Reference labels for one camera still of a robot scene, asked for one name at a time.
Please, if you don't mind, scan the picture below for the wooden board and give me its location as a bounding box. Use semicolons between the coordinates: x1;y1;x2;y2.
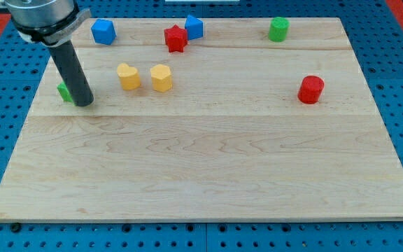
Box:
0;17;403;223

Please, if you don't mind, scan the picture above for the yellow hexagon block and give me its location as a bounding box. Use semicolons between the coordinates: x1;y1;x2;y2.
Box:
150;64;173;92

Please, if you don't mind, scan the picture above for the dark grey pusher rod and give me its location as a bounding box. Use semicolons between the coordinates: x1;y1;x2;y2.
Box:
48;41;94;106

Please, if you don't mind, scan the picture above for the green cylinder block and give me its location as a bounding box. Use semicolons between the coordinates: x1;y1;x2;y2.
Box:
268;17;290;42

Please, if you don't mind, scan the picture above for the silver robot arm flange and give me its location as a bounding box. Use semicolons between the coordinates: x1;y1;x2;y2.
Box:
1;0;92;48

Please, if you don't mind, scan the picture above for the green block behind rod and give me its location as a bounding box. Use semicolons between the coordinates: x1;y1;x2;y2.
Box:
57;81;73;103

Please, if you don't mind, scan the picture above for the red cylinder block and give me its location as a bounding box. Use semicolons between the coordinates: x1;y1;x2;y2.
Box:
297;76;325;104

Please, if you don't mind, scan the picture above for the blue pentagon block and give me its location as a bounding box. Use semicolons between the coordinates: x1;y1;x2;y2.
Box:
91;19;117;45

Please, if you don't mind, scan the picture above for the yellow heart block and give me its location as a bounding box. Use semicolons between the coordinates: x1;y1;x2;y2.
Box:
117;63;141;90

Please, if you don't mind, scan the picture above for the blue triangular block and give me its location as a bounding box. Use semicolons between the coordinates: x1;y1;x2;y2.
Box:
185;15;204;40

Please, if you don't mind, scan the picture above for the red star block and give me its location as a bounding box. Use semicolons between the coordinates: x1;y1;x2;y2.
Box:
164;24;188;53

